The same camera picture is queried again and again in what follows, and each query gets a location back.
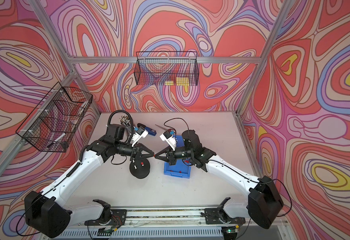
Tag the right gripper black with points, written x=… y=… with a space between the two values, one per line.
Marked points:
x=170 y=158

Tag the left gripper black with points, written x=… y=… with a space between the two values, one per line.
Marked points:
x=136 y=152

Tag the blue plastic bin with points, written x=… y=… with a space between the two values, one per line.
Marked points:
x=179 y=170

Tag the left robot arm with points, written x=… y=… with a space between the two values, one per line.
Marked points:
x=47 y=211

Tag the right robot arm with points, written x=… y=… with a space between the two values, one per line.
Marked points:
x=197 y=148

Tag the black round screw base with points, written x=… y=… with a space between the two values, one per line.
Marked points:
x=139 y=171

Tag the blue black stapler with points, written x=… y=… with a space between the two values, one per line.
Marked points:
x=151 y=131

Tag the metal pen cup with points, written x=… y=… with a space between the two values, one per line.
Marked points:
x=126 y=121

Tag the yellow sticky note pad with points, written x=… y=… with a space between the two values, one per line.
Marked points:
x=182 y=81

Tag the white marker in basket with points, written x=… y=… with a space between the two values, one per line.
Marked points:
x=56 y=140

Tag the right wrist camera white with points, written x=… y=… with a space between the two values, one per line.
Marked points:
x=169 y=137

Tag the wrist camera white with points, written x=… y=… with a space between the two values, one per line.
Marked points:
x=138 y=134
x=169 y=137

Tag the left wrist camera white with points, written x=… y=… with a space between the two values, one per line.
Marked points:
x=138 y=134

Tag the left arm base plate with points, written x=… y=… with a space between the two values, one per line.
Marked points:
x=115 y=216

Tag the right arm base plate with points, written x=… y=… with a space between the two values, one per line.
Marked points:
x=214 y=216

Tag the black wire basket back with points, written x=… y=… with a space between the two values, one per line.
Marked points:
x=160 y=68

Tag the black wire basket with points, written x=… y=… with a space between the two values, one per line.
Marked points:
x=160 y=68
x=61 y=110

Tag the black wire basket left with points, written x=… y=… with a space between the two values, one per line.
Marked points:
x=61 y=110

